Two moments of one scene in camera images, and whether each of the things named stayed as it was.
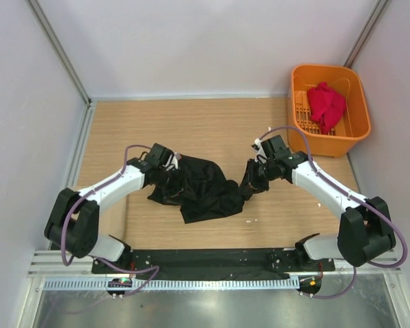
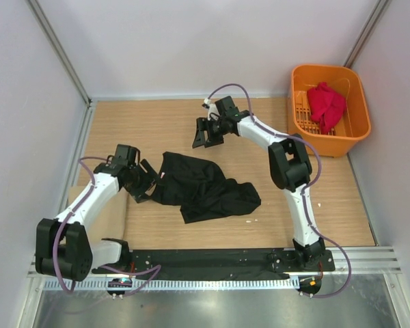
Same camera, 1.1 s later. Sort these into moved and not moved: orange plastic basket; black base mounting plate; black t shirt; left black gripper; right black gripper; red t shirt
Moved: right black gripper; left black gripper
Not moved: red t shirt; orange plastic basket; black t shirt; black base mounting plate
